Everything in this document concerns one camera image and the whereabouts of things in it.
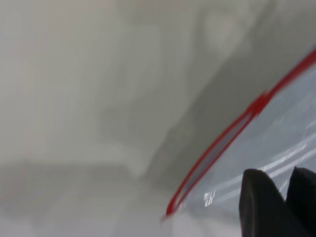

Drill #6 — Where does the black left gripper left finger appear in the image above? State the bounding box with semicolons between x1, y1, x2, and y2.
238;168;306;237

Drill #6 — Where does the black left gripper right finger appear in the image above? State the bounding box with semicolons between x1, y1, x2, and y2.
285;166;316;237

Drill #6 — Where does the clear plastic zip bag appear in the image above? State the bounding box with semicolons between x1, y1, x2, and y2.
161;46;316;237

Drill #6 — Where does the red zipper slider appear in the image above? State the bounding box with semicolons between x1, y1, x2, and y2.
246;90;272;117

